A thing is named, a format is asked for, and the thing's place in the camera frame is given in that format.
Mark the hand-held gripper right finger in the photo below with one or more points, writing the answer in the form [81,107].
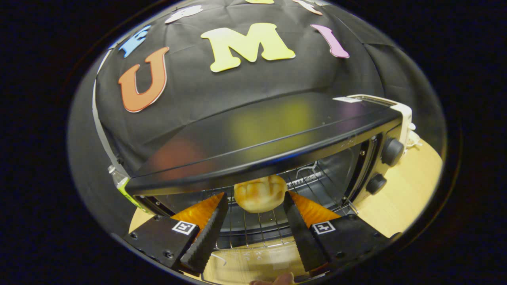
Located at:
[303,235]

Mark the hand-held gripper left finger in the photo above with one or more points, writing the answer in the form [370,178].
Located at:
[208,235]

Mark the white pop-up toaster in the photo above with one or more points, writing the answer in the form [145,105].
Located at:
[406,114]

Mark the black toaster oven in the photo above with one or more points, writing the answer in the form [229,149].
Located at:
[257,134]

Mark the golden bread bun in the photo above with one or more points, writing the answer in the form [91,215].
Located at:
[259,196]

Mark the green label plastic bottle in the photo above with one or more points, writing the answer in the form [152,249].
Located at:
[121,183]

